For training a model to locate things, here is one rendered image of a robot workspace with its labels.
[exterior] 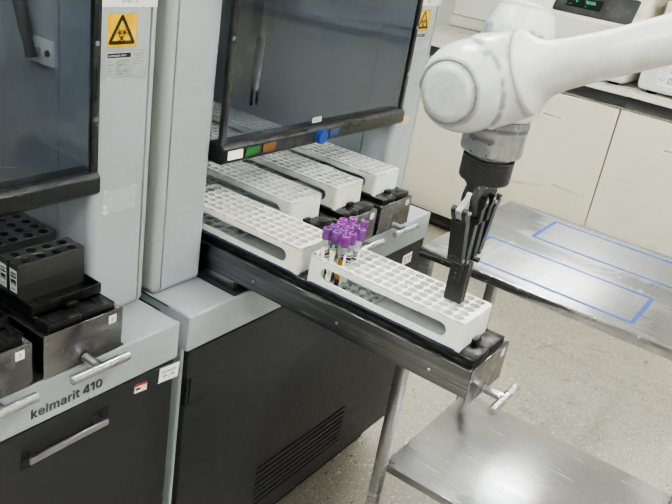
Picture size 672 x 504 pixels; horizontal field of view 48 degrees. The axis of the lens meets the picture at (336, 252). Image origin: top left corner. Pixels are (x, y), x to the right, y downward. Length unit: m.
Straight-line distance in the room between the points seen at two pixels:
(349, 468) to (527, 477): 0.54
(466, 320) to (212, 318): 0.45
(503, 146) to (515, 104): 0.18
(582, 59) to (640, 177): 2.57
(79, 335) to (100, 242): 0.16
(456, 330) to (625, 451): 1.52
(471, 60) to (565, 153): 2.68
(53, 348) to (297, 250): 0.42
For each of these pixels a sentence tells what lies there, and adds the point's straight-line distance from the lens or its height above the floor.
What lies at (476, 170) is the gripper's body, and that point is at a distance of 1.10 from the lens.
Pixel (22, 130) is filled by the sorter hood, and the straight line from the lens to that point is 1.07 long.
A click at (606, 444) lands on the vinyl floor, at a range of 2.62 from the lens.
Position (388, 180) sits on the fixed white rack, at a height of 0.84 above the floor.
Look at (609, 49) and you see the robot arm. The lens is 0.91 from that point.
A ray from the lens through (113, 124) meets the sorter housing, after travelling 1.18.
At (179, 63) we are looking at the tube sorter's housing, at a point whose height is 1.14.
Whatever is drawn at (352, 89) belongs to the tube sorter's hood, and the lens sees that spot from 1.61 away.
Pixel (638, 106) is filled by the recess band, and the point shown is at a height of 0.84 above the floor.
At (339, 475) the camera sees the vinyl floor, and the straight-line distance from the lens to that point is 2.17.
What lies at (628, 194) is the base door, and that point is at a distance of 3.49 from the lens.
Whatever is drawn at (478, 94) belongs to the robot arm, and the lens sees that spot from 0.87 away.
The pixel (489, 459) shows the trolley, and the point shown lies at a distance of 1.89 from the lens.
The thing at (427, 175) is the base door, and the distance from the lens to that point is 3.85.
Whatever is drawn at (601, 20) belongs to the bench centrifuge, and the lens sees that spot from 3.46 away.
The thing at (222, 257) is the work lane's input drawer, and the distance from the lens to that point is 1.39.
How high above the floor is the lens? 1.40
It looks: 24 degrees down
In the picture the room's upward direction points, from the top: 10 degrees clockwise
